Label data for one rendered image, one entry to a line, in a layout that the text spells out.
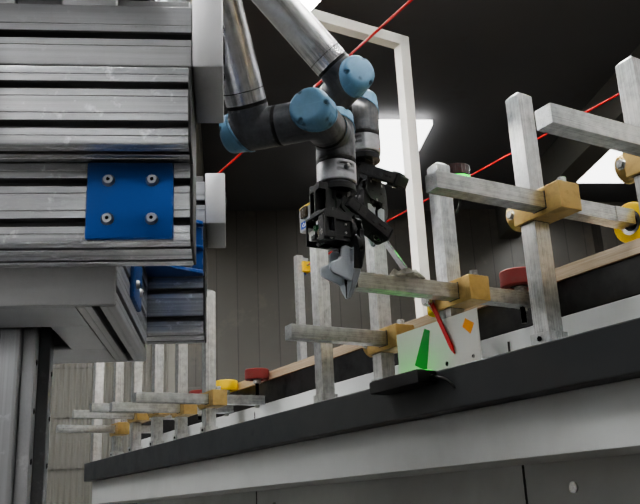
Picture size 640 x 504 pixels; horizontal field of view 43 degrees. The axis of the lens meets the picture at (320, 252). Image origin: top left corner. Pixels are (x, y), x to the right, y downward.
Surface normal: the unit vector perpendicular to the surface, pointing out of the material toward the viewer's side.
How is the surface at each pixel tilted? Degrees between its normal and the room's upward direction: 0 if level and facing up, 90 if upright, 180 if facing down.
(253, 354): 90
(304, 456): 90
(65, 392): 90
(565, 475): 90
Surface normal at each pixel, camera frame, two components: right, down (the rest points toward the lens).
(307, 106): -0.32, -0.28
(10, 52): 0.11, -0.30
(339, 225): 0.50, -0.28
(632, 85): -0.86, -0.11
